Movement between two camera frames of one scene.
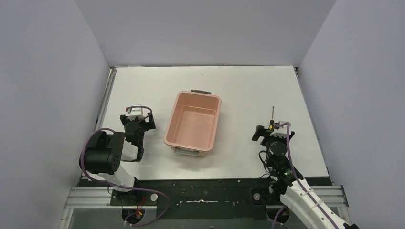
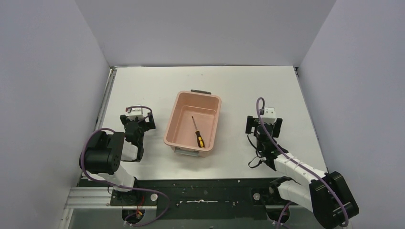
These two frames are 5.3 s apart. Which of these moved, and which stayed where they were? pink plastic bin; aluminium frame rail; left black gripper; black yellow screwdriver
Moved: black yellow screwdriver
Stayed: aluminium frame rail; left black gripper; pink plastic bin
